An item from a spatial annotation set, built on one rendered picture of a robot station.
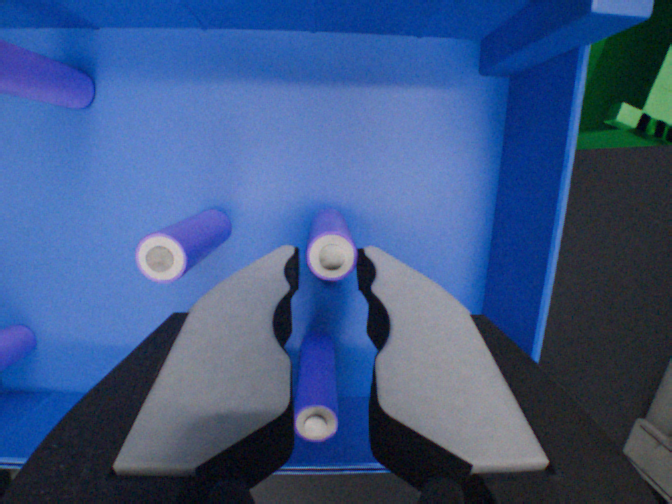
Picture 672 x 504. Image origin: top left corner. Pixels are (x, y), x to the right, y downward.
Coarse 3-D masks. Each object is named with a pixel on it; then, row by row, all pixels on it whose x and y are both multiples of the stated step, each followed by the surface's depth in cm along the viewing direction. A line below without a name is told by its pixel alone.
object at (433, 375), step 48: (384, 288) 10; (432, 288) 10; (384, 336) 9; (432, 336) 8; (480, 336) 8; (384, 384) 7; (432, 384) 7; (480, 384) 7; (384, 432) 6; (432, 432) 6; (480, 432) 6; (528, 432) 6
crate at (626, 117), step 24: (648, 24) 46; (600, 48) 54; (624, 48) 49; (648, 48) 45; (600, 72) 53; (624, 72) 48; (648, 72) 44; (600, 96) 52; (624, 96) 47; (648, 96) 37; (600, 120) 50; (624, 120) 38; (648, 120) 38; (576, 144) 51; (600, 144) 47; (624, 144) 44; (648, 144) 41
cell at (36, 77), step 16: (0, 48) 11; (16, 48) 12; (0, 64) 11; (16, 64) 12; (32, 64) 13; (48, 64) 13; (64, 64) 15; (0, 80) 12; (16, 80) 12; (32, 80) 13; (48, 80) 13; (64, 80) 14; (80, 80) 15; (16, 96) 13; (32, 96) 13; (48, 96) 14; (64, 96) 15; (80, 96) 16
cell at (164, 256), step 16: (176, 224) 14; (192, 224) 14; (208, 224) 15; (224, 224) 17; (144, 240) 12; (160, 240) 12; (176, 240) 12; (192, 240) 13; (208, 240) 14; (224, 240) 17; (144, 256) 12; (160, 256) 12; (176, 256) 12; (192, 256) 13; (144, 272) 12; (160, 272) 12; (176, 272) 12
